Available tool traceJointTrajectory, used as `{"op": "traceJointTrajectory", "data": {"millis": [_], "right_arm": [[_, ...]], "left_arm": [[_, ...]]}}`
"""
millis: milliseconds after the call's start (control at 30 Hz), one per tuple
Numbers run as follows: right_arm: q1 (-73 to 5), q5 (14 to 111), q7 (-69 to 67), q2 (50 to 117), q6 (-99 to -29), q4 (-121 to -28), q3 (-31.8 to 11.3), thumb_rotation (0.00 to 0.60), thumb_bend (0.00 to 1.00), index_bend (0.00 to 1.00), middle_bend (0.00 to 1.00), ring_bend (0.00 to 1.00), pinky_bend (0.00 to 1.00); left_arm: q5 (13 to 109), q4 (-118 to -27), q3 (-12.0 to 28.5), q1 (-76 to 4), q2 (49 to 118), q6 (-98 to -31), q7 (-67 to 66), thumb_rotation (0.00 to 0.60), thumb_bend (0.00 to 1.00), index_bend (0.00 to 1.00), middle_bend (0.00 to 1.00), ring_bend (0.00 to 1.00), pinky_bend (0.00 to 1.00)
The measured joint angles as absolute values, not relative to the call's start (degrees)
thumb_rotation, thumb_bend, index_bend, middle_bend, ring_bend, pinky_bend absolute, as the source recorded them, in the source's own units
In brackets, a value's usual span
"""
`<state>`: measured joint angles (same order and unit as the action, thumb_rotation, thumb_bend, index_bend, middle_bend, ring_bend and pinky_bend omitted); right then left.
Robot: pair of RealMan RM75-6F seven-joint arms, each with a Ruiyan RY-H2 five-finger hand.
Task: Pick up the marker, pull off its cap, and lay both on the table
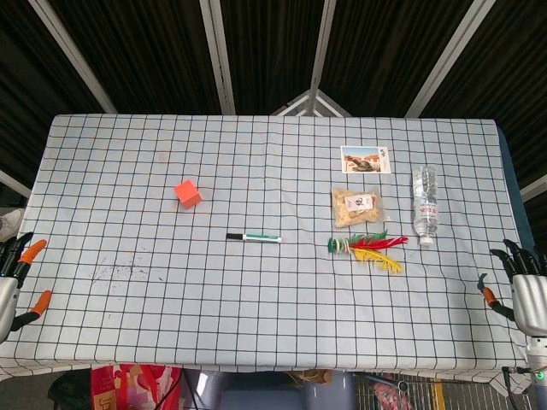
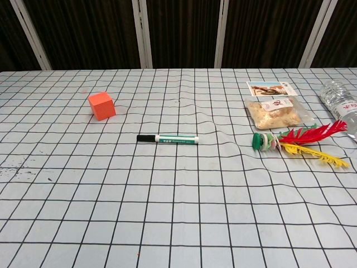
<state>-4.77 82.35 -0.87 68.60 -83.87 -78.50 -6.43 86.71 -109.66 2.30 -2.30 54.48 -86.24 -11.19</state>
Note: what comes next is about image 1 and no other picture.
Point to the white triangular frame brace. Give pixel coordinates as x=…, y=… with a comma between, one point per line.
x=299, y=102

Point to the clear snack bag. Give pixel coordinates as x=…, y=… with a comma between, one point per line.
x=359, y=207

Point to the orange cube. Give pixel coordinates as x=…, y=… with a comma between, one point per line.
x=188, y=194

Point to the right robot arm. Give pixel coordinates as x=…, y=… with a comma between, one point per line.
x=536, y=354

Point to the photo postcard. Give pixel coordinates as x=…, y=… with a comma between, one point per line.
x=365, y=159

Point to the green white marker pen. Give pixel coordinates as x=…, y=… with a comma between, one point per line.
x=262, y=238

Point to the white metal frame post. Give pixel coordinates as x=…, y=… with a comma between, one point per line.
x=446, y=60
x=321, y=55
x=15, y=183
x=534, y=188
x=218, y=55
x=72, y=55

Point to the right robot hand orange thumbtip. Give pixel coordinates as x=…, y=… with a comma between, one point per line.
x=530, y=299

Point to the dark blue table frame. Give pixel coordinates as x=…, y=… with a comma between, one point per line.
x=517, y=192

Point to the blue grey chair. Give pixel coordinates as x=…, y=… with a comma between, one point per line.
x=265, y=395

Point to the checkered light blue tablecloth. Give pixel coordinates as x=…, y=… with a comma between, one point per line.
x=273, y=307

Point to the clear plastic water bottle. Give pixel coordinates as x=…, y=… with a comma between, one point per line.
x=426, y=205

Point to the red printed shopping bag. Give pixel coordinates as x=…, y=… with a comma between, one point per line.
x=137, y=386

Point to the red yellow feather shuttlecock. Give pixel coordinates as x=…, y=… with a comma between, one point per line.
x=367, y=247

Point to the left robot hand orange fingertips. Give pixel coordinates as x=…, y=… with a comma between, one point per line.
x=6, y=294

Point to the black marker cap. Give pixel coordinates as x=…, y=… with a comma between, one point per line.
x=233, y=236

